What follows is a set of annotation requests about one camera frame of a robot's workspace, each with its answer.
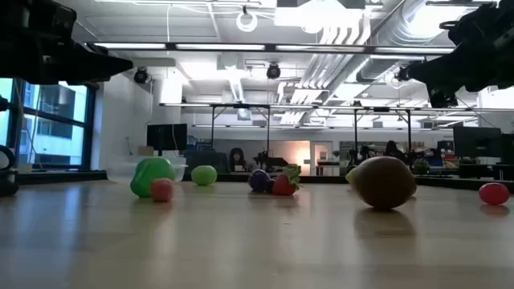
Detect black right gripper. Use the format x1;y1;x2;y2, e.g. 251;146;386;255
407;0;514;108

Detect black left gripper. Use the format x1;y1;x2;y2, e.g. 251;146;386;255
0;0;134;86

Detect brown toy kiwi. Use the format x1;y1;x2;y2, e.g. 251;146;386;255
347;156;418;210

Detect green toy bell pepper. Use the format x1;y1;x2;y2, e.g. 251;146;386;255
129;156;177;198

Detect red toy tomato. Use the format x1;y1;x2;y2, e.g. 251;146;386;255
478;182;511;206

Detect pink toy raspberry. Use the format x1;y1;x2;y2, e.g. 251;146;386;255
150;177;175;203

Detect red toy strawberry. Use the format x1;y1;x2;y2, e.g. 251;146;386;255
271;164;302;197

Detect purple toy eggplant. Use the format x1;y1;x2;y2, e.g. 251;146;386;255
247;169;272;193

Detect black computer monitor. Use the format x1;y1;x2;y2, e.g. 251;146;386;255
146;123;189;157
452;126;502;159

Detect person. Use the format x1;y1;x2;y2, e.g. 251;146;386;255
229;147;248;173
384;140;407;164

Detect light green toy cabbage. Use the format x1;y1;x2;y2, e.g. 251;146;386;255
190;165;218;186

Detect black rounded fixture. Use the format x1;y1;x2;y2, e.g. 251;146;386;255
0;144;19;197

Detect black window frame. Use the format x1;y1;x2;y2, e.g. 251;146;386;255
0;78;98;170

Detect black background rig frame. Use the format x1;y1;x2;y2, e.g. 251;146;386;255
210;103;271;162
352;106;414;162

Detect black aluminium table frame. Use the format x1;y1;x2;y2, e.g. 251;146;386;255
15;169;514;193

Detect white coiled ceiling cable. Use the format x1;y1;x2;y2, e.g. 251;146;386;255
235;5;259;34

